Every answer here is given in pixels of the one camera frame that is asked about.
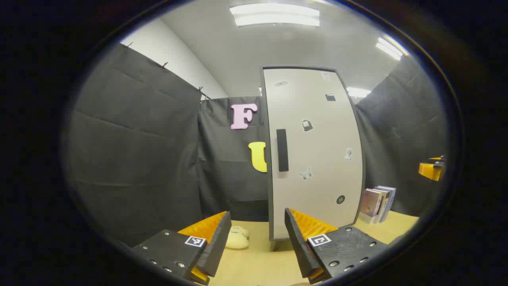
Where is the grey cabinet door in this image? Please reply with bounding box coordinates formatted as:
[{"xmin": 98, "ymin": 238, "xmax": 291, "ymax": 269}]
[{"xmin": 262, "ymin": 68, "xmax": 364, "ymax": 240}]

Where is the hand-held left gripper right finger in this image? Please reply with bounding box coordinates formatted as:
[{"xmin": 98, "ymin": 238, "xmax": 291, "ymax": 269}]
[{"xmin": 284, "ymin": 208, "xmax": 391, "ymax": 284}]

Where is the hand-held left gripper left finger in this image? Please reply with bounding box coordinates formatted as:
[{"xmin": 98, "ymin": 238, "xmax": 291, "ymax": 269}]
[{"xmin": 131, "ymin": 211, "xmax": 232, "ymax": 286}]

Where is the black backdrop cloth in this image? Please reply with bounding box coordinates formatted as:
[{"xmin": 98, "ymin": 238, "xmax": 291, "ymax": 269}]
[{"xmin": 65, "ymin": 43, "xmax": 447, "ymax": 247}]

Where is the cream plush toy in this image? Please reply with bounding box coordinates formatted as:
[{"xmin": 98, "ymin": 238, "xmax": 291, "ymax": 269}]
[{"xmin": 225, "ymin": 226, "xmax": 250, "ymax": 250}]

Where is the dark grey cabinet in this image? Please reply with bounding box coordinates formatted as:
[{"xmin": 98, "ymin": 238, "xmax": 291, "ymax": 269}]
[{"xmin": 260, "ymin": 66, "xmax": 366, "ymax": 251}]

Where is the white cover book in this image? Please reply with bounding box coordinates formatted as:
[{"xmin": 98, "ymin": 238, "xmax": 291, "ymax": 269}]
[{"xmin": 375, "ymin": 187, "xmax": 391, "ymax": 223}]

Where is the black door handle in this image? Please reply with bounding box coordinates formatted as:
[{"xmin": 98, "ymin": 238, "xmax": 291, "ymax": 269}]
[{"xmin": 276, "ymin": 129, "xmax": 289, "ymax": 172}]

